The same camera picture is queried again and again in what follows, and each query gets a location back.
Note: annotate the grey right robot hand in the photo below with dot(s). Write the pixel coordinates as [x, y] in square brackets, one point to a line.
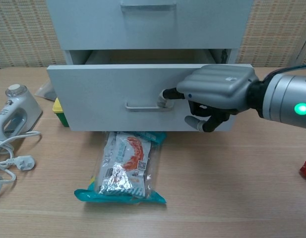
[217, 86]

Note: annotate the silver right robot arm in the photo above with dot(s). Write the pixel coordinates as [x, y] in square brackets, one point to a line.
[281, 99]

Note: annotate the white three-drawer cabinet body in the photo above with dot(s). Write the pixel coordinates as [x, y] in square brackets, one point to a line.
[73, 57]

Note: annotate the teal clear snack bag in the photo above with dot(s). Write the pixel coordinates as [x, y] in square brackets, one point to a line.
[123, 168]

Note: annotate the green box with yellow lid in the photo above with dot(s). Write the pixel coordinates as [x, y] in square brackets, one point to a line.
[59, 114]

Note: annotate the clear plastic bag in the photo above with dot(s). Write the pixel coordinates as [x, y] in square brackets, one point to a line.
[47, 90]

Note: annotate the white handheld garment steamer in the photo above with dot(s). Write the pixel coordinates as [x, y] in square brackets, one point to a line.
[26, 104]

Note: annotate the white power plug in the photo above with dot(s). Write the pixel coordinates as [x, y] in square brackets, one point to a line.
[22, 163]

